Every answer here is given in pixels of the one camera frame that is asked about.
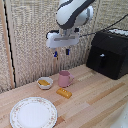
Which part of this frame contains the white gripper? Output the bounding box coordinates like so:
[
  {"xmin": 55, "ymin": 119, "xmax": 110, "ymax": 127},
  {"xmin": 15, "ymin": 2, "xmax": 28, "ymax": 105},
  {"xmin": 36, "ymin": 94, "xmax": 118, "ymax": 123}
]
[{"xmin": 45, "ymin": 29, "xmax": 81, "ymax": 58}]

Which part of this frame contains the black box appliance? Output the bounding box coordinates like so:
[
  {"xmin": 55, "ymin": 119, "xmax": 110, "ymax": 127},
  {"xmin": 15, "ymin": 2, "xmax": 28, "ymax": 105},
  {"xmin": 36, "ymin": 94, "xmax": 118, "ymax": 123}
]
[{"xmin": 85, "ymin": 28, "xmax": 128, "ymax": 81}]

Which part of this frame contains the black cable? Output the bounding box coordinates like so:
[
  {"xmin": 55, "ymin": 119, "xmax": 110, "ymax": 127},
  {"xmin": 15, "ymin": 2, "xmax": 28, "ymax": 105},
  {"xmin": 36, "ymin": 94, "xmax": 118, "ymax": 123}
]
[{"xmin": 79, "ymin": 12, "xmax": 128, "ymax": 38}]

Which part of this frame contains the white floral rimmed plate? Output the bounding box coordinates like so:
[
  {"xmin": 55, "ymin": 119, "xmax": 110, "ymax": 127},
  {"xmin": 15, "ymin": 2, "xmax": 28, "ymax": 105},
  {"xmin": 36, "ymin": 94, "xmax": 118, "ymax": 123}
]
[{"xmin": 9, "ymin": 96, "xmax": 58, "ymax": 128}]

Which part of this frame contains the pink mug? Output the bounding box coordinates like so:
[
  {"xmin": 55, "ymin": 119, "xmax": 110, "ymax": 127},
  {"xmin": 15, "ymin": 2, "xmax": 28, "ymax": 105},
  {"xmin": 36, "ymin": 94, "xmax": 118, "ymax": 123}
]
[{"xmin": 58, "ymin": 70, "xmax": 75, "ymax": 88}]

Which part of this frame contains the yellow rectangular block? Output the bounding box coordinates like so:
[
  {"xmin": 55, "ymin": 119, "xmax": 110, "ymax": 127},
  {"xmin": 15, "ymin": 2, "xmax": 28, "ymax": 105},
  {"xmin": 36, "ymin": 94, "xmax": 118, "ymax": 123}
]
[{"xmin": 55, "ymin": 87, "xmax": 73, "ymax": 100}]

